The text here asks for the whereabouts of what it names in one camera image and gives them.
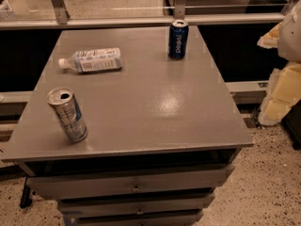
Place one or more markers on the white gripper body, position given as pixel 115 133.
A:
pixel 291 37

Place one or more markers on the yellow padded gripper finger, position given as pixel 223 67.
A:
pixel 269 40
pixel 283 92

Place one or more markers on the silver redbull can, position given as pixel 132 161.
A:
pixel 62 100

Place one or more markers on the blue pepsi can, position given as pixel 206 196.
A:
pixel 178 35

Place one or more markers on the grey drawer cabinet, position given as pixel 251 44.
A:
pixel 161 133

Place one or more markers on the white plastic bottle lying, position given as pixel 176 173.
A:
pixel 93 61

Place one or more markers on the grey metal railing frame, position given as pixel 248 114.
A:
pixel 33 25

